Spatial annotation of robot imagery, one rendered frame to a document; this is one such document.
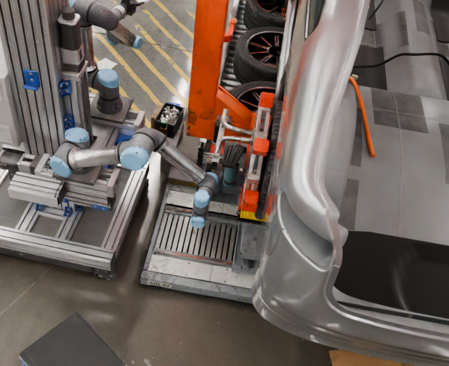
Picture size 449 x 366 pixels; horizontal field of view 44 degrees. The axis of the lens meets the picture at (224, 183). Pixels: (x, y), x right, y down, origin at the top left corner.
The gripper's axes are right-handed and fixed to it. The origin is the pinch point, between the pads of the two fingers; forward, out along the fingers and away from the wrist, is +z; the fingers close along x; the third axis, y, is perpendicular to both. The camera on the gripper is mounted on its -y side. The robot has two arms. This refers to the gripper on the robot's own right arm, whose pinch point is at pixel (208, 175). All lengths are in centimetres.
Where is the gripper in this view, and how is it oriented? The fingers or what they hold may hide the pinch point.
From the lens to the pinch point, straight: 299.2
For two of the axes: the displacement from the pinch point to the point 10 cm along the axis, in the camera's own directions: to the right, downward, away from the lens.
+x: -9.9, -1.7, 0.0
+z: 1.3, -7.2, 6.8
